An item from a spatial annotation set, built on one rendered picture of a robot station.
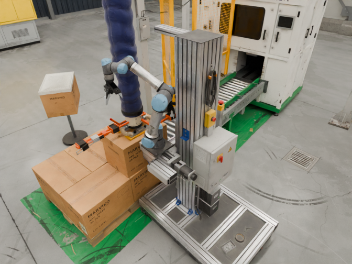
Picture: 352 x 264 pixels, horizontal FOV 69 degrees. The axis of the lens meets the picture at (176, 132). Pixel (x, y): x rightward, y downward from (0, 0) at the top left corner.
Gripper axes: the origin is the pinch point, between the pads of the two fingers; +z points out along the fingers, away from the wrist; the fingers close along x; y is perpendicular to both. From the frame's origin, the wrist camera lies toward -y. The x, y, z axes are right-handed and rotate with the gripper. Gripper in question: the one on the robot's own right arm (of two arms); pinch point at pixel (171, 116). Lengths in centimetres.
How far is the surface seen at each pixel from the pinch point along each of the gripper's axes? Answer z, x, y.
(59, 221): 107, -56, 130
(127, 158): 27, -6, 58
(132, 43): -79, -16, 27
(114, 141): 13, -24, 58
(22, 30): 59, -756, -100
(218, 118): 27, 18, -64
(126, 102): -25, -21, 39
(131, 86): -41, -17, 34
